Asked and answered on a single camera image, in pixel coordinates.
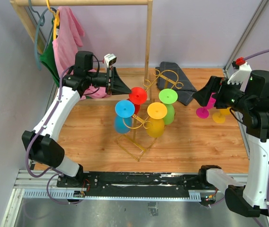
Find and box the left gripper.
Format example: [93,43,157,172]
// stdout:
[87,66,132,96]

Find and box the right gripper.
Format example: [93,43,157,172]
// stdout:
[192,75,254,114]

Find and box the pink wine glass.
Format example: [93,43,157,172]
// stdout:
[196,93,216,119]

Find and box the red wine glass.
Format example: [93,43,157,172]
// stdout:
[127,87,147,114]

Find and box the blue wine glass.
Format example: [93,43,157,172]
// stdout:
[114,100,135,134]

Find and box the orange wine glass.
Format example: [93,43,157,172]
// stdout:
[146,102,168,138]
[212,107,231,124]

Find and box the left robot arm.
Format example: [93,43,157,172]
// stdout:
[22,51,131,187]

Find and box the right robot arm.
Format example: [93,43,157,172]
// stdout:
[193,70,269,218]

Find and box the green wine glass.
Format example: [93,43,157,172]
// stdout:
[159,88,178,125]

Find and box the wooden clothes rack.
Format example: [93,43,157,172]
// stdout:
[9,0,154,106]

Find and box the grey folded cloth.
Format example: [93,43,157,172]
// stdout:
[155,61,197,106]

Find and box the pink garment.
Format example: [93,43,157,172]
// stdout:
[52,6,111,100]

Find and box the green garment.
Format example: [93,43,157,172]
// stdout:
[39,19,60,87]

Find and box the yellow hanger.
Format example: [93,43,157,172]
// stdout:
[46,0,60,40]

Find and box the blue-grey hanger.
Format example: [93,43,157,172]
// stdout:
[28,0,50,70]

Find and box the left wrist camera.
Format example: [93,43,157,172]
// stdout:
[103,53,117,69]

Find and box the gold wire glass rack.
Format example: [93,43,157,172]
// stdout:
[117,70,183,162]

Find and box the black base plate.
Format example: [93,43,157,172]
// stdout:
[56,172,215,198]

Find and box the aluminium frame rail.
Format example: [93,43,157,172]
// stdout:
[0,169,269,227]

